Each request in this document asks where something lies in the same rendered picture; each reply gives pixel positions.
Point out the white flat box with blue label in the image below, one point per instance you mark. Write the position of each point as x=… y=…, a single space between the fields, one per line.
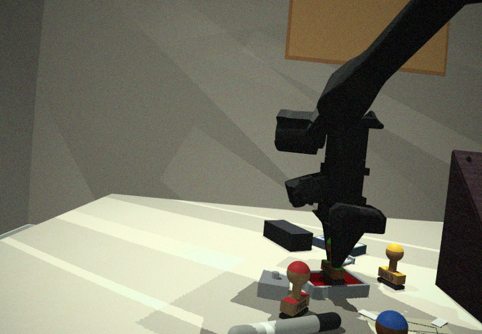
x=358 y=250

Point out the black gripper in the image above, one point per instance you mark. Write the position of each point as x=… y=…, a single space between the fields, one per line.
x=346 y=221

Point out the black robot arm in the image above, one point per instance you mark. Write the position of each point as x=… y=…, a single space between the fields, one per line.
x=349 y=93

